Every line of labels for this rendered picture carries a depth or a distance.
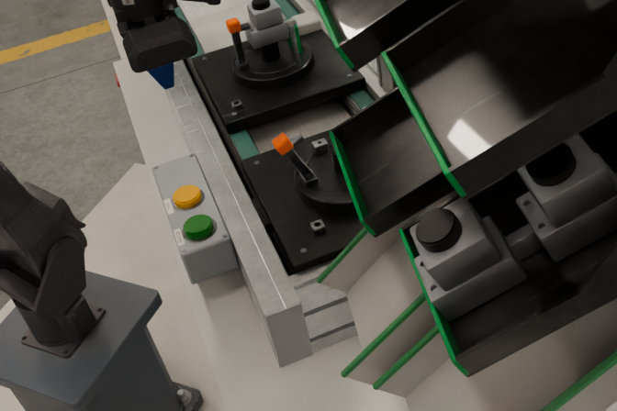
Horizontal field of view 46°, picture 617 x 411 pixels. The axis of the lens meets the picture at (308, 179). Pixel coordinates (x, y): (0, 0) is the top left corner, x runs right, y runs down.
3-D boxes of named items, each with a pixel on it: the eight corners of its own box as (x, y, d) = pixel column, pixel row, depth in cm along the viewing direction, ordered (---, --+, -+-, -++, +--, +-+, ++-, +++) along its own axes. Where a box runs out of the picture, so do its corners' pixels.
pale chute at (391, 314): (375, 388, 72) (341, 377, 70) (347, 291, 83) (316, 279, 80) (586, 193, 61) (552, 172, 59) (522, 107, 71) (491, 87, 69)
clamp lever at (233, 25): (237, 65, 122) (228, 25, 117) (234, 60, 124) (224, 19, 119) (257, 59, 123) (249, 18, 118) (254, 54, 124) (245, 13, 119)
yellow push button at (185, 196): (179, 216, 102) (174, 206, 101) (173, 200, 105) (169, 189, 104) (206, 207, 103) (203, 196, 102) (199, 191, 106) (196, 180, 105)
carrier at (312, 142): (297, 278, 90) (278, 203, 82) (242, 170, 108) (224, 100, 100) (470, 212, 95) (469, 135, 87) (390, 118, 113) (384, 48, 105)
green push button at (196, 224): (190, 249, 97) (185, 238, 96) (184, 229, 100) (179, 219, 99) (218, 238, 98) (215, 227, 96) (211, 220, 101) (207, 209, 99)
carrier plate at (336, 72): (228, 134, 116) (225, 123, 115) (194, 67, 134) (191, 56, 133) (366, 88, 120) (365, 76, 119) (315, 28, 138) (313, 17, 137)
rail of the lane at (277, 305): (280, 368, 91) (263, 312, 84) (151, 57, 158) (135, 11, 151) (320, 351, 92) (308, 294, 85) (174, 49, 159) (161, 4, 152)
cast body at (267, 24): (253, 49, 120) (245, 11, 116) (246, 38, 123) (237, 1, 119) (301, 34, 122) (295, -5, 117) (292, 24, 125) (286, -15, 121)
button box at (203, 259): (191, 286, 99) (179, 254, 95) (162, 196, 115) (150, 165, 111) (241, 268, 100) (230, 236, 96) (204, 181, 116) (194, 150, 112)
